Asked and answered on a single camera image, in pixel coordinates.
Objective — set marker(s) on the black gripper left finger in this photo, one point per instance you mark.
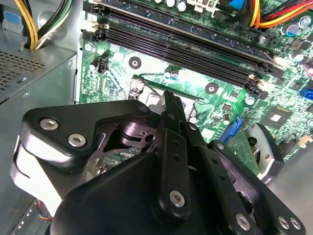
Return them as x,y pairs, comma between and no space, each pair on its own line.
73,117

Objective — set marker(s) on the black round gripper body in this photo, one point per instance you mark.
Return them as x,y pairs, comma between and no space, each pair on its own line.
110,208

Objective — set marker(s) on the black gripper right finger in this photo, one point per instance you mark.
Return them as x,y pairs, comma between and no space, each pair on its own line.
220,169

